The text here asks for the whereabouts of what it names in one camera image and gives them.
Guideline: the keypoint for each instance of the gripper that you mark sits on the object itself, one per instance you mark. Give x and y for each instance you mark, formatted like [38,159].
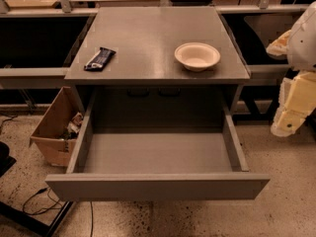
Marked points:
[303,44]

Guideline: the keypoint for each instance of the grey top drawer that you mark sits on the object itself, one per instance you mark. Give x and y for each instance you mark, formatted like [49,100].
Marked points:
[157,144]

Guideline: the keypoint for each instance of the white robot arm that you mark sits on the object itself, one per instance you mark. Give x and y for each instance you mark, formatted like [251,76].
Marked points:
[307,23]

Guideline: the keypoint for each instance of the grey drawer cabinet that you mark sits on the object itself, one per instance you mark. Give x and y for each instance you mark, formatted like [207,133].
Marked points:
[143,80]

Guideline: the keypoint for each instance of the white paper bowl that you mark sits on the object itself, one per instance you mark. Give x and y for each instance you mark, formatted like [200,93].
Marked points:
[197,56]

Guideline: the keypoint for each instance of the dark blue snack bar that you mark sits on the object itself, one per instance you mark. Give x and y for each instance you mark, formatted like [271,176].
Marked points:
[100,60]

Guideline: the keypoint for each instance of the trash in cardboard box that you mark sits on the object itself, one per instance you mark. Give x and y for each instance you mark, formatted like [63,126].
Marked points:
[71,131]

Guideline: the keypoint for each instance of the brown cardboard box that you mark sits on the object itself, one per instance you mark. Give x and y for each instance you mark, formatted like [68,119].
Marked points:
[51,135]

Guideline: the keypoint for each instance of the black metal stand base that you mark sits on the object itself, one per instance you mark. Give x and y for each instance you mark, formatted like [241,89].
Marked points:
[32,224]

